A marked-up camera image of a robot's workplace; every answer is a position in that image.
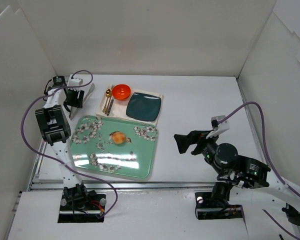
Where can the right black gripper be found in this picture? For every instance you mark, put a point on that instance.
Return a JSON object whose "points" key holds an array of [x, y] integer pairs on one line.
{"points": [[197, 140]]}

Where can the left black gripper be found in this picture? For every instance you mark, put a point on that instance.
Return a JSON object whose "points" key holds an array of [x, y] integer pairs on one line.
{"points": [[73, 94]]}

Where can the silver metal tongs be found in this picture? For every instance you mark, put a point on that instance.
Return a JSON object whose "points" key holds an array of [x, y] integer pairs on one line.
{"points": [[74, 110]]}

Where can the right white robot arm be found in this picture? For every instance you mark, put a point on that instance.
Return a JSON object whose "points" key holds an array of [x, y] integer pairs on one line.
{"points": [[240, 180]]}

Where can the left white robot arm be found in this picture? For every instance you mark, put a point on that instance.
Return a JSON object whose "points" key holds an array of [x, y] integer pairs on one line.
{"points": [[55, 131]]}

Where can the round bread bun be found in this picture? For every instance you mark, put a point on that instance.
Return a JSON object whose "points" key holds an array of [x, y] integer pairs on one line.
{"points": [[118, 138]]}

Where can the gold spoon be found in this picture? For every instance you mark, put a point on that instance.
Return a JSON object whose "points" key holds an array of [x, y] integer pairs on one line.
{"points": [[108, 95]]}

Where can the orange bowl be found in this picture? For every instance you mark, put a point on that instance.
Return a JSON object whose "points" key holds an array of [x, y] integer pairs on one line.
{"points": [[121, 92]]}

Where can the green floral tray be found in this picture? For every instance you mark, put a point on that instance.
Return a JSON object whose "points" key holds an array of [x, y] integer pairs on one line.
{"points": [[93, 149]]}

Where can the dark teal square plate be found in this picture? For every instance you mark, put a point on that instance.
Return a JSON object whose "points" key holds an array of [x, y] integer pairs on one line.
{"points": [[144, 107]]}

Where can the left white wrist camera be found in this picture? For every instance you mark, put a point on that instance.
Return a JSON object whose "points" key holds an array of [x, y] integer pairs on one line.
{"points": [[75, 82]]}

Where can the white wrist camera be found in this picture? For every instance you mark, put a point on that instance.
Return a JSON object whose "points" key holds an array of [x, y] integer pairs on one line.
{"points": [[75, 82], [219, 126]]}

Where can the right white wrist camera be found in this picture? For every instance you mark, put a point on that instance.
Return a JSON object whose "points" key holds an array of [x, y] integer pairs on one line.
{"points": [[219, 126]]}

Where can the dark handled knife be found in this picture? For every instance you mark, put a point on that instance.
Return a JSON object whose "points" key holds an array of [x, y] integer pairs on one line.
{"points": [[110, 107]]}

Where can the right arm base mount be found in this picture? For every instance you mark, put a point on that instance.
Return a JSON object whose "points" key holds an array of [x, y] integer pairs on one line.
{"points": [[214, 204]]}

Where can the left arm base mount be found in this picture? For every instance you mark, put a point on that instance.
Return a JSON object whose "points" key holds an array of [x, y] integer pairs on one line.
{"points": [[76, 208]]}

